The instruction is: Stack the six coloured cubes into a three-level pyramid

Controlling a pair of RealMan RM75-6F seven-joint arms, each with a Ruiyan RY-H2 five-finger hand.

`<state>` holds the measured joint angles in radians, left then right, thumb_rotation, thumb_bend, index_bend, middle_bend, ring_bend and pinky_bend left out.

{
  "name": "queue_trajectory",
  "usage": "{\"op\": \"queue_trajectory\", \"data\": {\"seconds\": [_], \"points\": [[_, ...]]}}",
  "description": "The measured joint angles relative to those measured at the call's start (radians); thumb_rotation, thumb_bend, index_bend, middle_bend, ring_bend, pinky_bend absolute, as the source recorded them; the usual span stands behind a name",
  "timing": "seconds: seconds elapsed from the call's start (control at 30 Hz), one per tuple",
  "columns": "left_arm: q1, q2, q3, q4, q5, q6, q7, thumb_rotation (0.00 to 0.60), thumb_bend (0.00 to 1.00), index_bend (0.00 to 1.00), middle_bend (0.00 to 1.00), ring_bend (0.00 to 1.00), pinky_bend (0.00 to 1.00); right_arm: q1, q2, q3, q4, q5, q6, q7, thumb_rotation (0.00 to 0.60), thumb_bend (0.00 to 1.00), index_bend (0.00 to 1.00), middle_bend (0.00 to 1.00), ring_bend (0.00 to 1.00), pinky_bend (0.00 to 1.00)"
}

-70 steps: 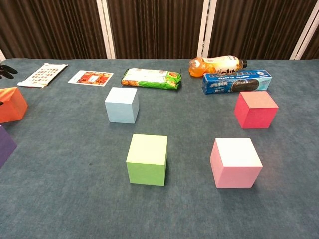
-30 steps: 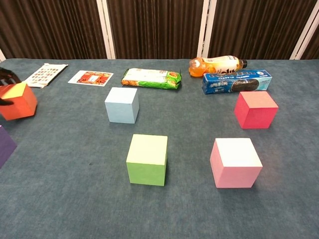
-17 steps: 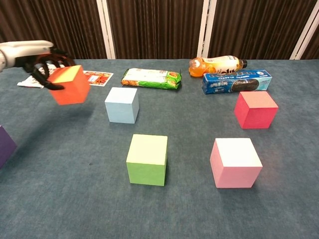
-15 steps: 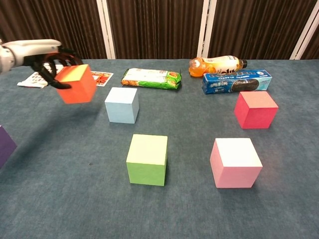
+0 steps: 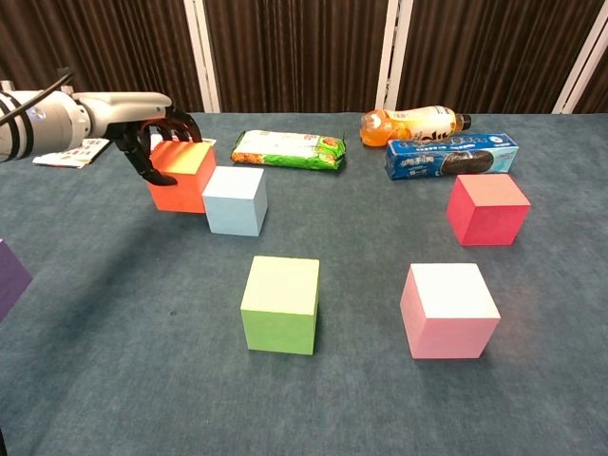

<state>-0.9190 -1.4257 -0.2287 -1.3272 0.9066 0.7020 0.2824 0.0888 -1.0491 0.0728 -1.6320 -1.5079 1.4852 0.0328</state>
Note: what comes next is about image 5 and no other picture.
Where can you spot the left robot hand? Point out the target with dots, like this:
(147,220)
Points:
(128,104)

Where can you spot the orange cube with yellow face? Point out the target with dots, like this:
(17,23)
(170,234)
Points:
(176,197)

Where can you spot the light blue cube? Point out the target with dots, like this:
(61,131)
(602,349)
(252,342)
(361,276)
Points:
(233,204)

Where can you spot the purple cube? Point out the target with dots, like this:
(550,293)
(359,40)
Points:
(12,280)

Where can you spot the red cube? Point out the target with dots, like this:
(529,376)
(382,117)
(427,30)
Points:
(484,218)

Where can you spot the pink cube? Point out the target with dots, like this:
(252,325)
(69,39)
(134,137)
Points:
(446,323)

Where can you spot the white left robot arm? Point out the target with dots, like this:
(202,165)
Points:
(47,123)

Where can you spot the white card with red picture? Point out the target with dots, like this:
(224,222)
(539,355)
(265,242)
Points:
(157,141)

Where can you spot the dark brown ribbed partition panel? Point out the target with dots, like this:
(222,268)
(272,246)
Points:
(95,47)
(294,47)
(484,47)
(599,90)

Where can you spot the white sheet with red prints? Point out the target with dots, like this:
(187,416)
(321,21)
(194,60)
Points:
(76,154)

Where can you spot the green and white snack packet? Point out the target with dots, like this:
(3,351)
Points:
(285,149)

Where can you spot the green cube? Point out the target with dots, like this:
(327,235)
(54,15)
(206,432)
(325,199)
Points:
(278,309)

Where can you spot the blue-grey table mat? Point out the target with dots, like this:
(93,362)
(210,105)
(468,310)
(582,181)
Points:
(142,380)

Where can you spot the orange drink bottle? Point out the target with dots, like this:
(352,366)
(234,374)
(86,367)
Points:
(404,124)

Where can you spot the blue cookie box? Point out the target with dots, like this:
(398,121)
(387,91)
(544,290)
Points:
(427,164)

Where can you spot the white partition frame post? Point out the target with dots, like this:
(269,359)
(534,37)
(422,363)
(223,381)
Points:
(202,57)
(582,80)
(393,57)

